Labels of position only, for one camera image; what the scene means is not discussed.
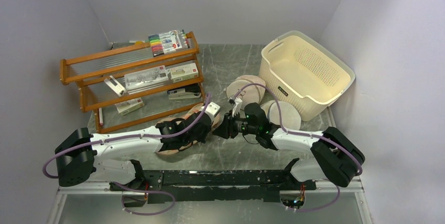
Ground small green staples box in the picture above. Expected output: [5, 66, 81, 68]
[115, 98, 144, 115]

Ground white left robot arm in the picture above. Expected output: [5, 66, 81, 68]
[54, 111, 220, 190]

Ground white mesh bag beige zipper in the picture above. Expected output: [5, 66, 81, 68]
[226, 74, 267, 106]

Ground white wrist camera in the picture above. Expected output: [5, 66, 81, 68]
[228, 97, 242, 118]
[201, 102, 220, 119]

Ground green white staples box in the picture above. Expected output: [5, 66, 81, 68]
[169, 63, 199, 83]

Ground orange wooden shelf rack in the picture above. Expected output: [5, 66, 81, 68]
[59, 31, 205, 133]

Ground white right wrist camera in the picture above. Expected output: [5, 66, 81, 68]
[228, 97, 242, 118]

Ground cream plastic laundry basket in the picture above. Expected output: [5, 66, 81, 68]
[259, 30, 356, 121]

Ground aluminium frame rail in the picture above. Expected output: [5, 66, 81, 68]
[48, 168, 372, 223]

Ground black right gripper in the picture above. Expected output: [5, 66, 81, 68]
[213, 110, 258, 139]

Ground black white stapler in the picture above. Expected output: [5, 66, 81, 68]
[167, 87, 202, 100]

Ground white red pen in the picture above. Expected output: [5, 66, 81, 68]
[98, 108, 103, 126]

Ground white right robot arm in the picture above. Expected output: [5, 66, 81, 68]
[213, 103, 365, 189]

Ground colour marker pen pack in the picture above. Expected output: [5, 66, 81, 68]
[148, 30, 190, 57]

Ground white mesh bag grey zipper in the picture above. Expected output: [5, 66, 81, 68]
[260, 100, 302, 130]

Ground floral mesh laundry bag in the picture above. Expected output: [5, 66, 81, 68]
[155, 102, 220, 155]

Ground grey printed flat box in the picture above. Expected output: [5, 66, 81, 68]
[124, 65, 169, 93]

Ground white clip tool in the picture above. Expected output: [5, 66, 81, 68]
[103, 76, 126, 97]

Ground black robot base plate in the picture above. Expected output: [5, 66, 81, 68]
[126, 169, 316, 204]

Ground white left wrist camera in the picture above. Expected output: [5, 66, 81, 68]
[201, 102, 220, 119]

